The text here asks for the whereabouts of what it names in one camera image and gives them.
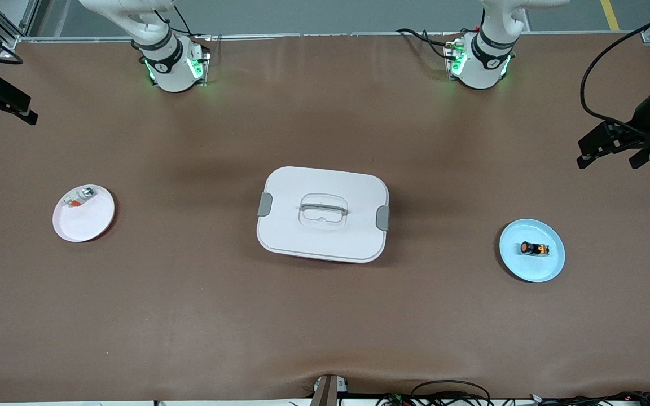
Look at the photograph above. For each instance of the silver table edge rail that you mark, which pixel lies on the silver table edge rail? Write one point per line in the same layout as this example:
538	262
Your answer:
302	35

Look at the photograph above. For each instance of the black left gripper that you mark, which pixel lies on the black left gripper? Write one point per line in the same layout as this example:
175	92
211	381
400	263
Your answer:
642	119

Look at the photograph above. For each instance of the brown bracket post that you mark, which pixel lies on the brown bracket post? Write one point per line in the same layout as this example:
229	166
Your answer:
324	392

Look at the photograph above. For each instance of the brown table mat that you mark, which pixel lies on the brown table mat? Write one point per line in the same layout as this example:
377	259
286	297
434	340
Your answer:
325	316

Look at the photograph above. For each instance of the white lidded storage box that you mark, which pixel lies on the white lidded storage box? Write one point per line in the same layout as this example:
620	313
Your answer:
325	239

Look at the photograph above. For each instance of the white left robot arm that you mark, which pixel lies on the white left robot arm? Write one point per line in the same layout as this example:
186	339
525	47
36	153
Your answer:
486	62

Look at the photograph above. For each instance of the black orange push switch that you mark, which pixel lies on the black orange push switch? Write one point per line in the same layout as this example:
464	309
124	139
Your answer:
534	248

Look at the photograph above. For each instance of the silver switch with green end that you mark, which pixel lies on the silver switch with green end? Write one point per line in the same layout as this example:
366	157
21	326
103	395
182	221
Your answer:
81	195

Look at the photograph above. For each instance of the light blue round plate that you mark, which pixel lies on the light blue round plate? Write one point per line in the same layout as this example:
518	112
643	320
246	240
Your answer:
522	268

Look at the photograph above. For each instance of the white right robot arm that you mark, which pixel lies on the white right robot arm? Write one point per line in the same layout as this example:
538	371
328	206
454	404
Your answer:
172	62

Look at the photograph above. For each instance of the pink round plate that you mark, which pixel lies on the pink round plate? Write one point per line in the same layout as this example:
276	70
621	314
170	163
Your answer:
79	225

